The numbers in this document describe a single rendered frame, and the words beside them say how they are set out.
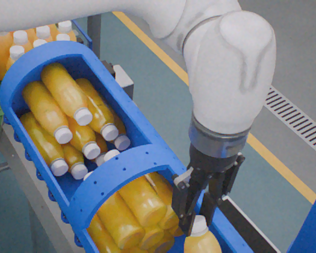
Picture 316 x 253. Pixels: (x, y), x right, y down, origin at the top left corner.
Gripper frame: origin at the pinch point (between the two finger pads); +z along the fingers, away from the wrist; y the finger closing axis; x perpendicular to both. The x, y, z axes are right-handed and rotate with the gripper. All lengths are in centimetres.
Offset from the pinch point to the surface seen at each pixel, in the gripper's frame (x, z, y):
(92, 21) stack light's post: 106, 38, 34
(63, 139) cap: 43.7, 19.8, -6.2
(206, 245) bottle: -4.4, 3.4, -0.5
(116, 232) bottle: 13.3, 17.6, -8.3
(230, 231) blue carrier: -1.4, 9.7, 8.8
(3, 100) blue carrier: 61, 18, -14
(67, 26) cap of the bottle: 86, 21, 15
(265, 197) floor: 58, 131, 104
